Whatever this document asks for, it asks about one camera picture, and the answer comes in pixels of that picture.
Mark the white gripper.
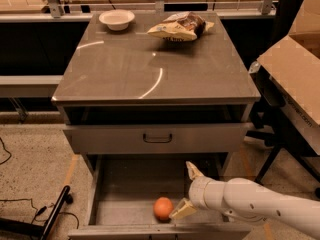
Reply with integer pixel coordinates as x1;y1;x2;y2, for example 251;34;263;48
169;161;223;220

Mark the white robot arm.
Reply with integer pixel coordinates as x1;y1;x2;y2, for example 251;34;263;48
169;161;320;240

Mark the white bowl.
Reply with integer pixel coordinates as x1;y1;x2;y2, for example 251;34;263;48
99;9;135;31

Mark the closed top drawer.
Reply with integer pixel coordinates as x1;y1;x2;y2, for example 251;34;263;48
64;123;250;155

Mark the black office chair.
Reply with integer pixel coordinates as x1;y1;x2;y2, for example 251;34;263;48
245;61;320;199

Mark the grey side shelf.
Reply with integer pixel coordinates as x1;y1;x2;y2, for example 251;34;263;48
0;75;62;98

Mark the yellow chip bag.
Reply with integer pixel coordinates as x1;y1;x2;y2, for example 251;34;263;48
148;12;214;42

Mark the black floor cable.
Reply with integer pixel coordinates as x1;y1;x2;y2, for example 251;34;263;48
0;197;80;230

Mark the grey metal drawer cabinet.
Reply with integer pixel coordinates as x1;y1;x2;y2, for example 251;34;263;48
51;10;262;240

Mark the cardboard box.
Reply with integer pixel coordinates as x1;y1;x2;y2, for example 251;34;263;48
257;0;320;155

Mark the black stand leg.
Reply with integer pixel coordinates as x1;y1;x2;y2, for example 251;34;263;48
0;185;71;240

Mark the open middle drawer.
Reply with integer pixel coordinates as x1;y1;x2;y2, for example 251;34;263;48
69;154;251;240

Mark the orange fruit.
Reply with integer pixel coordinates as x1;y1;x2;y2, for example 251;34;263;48
153;197;174;221

